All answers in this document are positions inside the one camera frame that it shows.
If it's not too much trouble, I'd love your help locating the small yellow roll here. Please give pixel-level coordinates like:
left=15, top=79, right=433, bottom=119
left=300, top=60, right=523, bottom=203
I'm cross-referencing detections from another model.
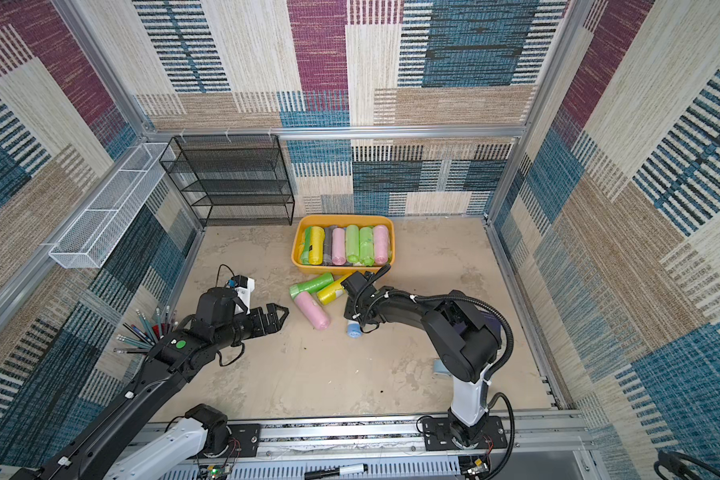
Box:
left=308, top=226, right=325, bottom=265

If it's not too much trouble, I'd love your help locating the light blue stapler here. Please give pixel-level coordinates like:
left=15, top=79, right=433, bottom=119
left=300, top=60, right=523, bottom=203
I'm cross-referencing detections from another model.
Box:
left=433, top=359, right=452, bottom=377

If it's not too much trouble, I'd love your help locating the yellow plastic storage box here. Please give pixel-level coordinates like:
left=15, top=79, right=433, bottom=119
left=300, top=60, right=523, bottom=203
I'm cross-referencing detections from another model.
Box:
left=290, top=214, right=396, bottom=275

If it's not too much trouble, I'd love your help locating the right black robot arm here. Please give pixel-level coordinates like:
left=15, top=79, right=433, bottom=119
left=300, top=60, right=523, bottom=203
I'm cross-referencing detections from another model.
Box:
left=344, top=281, right=515, bottom=448

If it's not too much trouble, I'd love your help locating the white wire wall basket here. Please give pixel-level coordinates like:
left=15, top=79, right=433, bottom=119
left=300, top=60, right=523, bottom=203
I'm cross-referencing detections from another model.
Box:
left=49, top=143, right=167, bottom=269

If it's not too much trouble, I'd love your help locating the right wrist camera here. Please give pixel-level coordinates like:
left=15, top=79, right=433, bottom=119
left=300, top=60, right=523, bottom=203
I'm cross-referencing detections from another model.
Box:
left=341, top=271, right=374, bottom=297

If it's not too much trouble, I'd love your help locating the black mesh shelf rack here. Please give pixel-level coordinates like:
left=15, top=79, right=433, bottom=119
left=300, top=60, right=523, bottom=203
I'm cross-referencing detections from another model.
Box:
left=159, top=134, right=295, bottom=228

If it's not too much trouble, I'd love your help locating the dark green roll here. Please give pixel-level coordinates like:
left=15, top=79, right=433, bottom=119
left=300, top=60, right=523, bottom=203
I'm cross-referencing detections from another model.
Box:
left=299, top=227, right=311, bottom=265

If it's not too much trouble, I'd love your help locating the pink roll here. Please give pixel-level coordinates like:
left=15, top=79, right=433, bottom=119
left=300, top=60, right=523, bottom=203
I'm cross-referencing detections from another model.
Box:
left=294, top=291, right=331, bottom=331
left=331, top=227, right=347, bottom=266
left=373, top=225, right=390, bottom=266

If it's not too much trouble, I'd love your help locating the black marker pen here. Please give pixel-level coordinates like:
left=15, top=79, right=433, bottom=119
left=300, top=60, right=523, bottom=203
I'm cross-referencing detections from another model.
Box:
left=303, top=463, right=369, bottom=480

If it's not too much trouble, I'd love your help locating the white roll blue end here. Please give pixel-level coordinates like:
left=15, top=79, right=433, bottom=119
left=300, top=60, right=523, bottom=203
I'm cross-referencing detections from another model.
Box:
left=347, top=320, right=363, bottom=339

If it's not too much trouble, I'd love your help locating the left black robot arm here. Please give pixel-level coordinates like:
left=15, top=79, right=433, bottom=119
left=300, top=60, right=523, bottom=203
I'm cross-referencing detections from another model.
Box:
left=13, top=287, right=289, bottom=479

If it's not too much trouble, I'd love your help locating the red pencil cup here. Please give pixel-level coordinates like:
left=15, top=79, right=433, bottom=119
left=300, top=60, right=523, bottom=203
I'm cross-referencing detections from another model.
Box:
left=112, top=306, right=174, bottom=355

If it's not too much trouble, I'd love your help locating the dark blue notebook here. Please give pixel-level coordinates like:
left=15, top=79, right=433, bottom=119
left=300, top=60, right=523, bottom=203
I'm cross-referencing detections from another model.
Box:
left=480, top=311, right=502, bottom=339

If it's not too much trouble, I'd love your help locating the grey roll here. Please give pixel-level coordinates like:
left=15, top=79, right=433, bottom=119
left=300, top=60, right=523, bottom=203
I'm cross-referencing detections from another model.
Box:
left=323, top=226, right=334, bottom=265

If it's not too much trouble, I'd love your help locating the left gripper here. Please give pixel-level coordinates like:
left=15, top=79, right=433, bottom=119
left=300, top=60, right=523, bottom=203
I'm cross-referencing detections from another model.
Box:
left=214, top=303, right=291, bottom=354

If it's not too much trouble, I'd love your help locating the light green roll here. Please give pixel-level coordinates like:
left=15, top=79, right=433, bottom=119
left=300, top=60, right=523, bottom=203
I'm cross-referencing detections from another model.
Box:
left=359, top=226, right=375, bottom=266
left=345, top=224, right=360, bottom=264

